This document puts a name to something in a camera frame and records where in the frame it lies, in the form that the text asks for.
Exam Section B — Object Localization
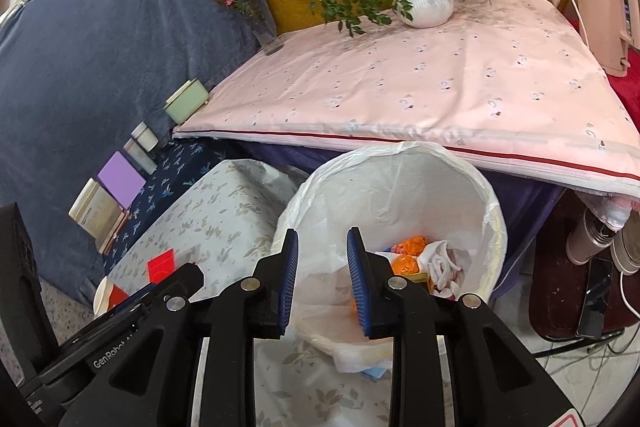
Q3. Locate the pink printed cloth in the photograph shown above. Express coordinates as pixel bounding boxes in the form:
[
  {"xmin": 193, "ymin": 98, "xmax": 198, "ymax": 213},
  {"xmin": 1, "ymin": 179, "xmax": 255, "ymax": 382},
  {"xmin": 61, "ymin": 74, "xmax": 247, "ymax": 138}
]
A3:
[{"xmin": 172, "ymin": 0, "xmax": 640, "ymax": 198}]

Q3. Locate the white lidded jar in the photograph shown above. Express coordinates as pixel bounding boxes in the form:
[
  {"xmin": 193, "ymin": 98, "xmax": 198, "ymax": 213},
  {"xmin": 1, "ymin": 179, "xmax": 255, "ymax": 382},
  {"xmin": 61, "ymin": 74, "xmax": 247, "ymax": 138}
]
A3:
[{"xmin": 131, "ymin": 121, "xmax": 161, "ymax": 152}]

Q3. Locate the dark red stool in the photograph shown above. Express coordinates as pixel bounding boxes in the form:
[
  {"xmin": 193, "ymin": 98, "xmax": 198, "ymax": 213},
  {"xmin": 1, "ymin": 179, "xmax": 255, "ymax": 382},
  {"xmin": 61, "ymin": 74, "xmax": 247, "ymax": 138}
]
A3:
[{"xmin": 529, "ymin": 192, "xmax": 640, "ymax": 343}]

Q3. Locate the pink electric kettle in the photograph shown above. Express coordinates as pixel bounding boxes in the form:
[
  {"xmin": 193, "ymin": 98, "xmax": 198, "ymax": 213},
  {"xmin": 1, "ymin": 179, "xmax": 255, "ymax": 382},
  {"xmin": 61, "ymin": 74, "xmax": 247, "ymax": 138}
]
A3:
[{"xmin": 570, "ymin": 0, "xmax": 640, "ymax": 78}]

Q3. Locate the white round container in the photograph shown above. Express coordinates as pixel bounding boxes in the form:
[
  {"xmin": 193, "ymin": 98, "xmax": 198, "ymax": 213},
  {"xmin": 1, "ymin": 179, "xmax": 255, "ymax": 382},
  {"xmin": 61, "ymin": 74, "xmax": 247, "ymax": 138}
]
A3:
[{"xmin": 612, "ymin": 227, "xmax": 640, "ymax": 273}]

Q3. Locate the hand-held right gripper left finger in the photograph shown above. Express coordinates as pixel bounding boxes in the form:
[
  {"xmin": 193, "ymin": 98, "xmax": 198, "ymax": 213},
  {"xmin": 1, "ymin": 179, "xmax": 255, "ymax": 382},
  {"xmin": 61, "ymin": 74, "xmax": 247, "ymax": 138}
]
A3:
[{"xmin": 59, "ymin": 229, "xmax": 300, "ymax": 427}]

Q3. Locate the trash bin with white bag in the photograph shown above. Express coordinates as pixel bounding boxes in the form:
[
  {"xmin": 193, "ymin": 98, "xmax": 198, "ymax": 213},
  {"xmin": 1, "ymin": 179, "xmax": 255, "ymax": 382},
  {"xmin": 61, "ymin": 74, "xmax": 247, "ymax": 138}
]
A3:
[{"xmin": 271, "ymin": 141, "xmax": 508, "ymax": 380}]

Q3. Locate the red cloth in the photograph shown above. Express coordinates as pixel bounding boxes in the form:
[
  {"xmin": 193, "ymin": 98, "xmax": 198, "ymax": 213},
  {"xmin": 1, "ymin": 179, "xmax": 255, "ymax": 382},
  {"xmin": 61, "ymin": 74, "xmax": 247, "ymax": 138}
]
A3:
[{"xmin": 607, "ymin": 74, "xmax": 640, "ymax": 118}]

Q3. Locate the blue-grey cloth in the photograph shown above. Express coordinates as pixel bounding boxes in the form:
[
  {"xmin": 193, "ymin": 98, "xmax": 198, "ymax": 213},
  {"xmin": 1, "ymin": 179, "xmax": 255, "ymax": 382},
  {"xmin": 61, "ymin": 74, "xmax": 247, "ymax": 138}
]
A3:
[{"xmin": 0, "ymin": 0, "xmax": 281, "ymax": 308}]

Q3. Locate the red paper box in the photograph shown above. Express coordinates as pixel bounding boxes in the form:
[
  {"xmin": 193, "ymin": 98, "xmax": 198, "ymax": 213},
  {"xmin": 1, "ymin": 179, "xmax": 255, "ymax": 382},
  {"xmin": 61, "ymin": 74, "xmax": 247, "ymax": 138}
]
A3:
[{"xmin": 147, "ymin": 248, "xmax": 178, "ymax": 283}]

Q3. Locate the white cloth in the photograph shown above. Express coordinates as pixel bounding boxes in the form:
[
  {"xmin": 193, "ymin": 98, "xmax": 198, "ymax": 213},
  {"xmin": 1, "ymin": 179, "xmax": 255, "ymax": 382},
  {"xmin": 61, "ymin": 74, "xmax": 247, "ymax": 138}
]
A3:
[{"xmin": 417, "ymin": 239, "xmax": 473, "ymax": 295}]

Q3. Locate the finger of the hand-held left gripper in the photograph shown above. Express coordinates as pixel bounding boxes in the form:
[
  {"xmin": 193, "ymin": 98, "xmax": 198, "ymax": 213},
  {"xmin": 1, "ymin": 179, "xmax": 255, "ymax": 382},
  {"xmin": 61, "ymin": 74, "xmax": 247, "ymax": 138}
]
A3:
[{"xmin": 120, "ymin": 262, "xmax": 206, "ymax": 310}]

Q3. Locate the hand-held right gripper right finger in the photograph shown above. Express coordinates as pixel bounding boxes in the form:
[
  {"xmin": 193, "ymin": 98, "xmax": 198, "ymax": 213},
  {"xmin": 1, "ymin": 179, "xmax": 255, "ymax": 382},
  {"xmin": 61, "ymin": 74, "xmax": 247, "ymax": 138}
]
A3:
[{"xmin": 346, "ymin": 227, "xmax": 583, "ymax": 427}]

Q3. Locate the floral tablecloth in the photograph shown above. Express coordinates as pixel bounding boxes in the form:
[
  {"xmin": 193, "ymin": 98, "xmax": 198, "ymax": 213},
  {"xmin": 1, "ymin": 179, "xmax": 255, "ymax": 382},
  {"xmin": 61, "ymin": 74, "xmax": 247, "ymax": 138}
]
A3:
[{"xmin": 102, "ymin": 159, "xmax": 401, "ymax": 427}]

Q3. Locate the glass vase with pink flowers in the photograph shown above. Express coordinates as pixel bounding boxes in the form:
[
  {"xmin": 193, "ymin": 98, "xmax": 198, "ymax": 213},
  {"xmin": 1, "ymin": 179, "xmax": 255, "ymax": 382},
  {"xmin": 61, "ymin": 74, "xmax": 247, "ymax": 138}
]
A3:
[{"xmin": 210, "ymin": 0, "xmax": 285, "ymax": 55}]

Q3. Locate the orange plastic bag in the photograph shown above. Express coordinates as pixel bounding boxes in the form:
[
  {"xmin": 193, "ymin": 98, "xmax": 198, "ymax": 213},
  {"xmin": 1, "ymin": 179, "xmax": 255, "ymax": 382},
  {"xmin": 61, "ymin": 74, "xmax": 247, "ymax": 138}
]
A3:
[{"xmin": 390, "ymin": 234, "xmax": 431, "ymax": 278}]

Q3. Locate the green tin box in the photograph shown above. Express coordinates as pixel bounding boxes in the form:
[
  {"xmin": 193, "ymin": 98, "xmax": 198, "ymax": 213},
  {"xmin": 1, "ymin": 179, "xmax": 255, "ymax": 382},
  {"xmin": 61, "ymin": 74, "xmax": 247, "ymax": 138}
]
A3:
[{"xmin": 164, "ymin": 78, "xmax": 211, "ymax": 125}]

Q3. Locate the silver thermos flask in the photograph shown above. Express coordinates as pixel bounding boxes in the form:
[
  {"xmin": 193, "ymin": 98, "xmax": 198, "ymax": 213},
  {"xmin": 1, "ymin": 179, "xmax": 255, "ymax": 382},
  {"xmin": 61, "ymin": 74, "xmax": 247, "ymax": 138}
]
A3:
[{"xmin": 565, "ymin": 207, "xmax": 613, "ymax": 265}]

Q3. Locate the red and white paper cup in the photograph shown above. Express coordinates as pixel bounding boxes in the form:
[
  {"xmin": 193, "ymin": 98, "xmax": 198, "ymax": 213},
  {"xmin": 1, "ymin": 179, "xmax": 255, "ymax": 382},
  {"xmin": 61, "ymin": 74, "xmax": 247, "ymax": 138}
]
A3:
[{"xmin": 92, "ymin": 276, "xmax": 131, "ymax": 320}]

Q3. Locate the open beige book box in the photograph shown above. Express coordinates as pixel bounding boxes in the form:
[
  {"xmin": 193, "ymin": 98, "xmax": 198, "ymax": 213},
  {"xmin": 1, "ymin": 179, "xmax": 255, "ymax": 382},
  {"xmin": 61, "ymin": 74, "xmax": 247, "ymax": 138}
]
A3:
[{"xmin": 68, "ymin": 178, "xmax": 132, "ymax": 255}]

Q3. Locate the dark blue patterned cloth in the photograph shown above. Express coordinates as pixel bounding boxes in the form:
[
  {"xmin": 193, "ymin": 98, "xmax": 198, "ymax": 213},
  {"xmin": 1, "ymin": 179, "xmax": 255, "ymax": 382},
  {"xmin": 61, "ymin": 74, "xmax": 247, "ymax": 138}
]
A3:
[{"xmin": 127, "ymin": 139, "xmax": 241, "ymax": 233}]

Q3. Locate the black phone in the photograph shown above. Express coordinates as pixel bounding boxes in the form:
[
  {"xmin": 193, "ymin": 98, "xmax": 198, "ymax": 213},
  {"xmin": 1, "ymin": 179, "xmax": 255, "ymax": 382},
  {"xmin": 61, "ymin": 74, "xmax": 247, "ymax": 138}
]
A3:
[{"xmin": 576, "ymin": 257, "xmax": 615, "ymax": 339}]

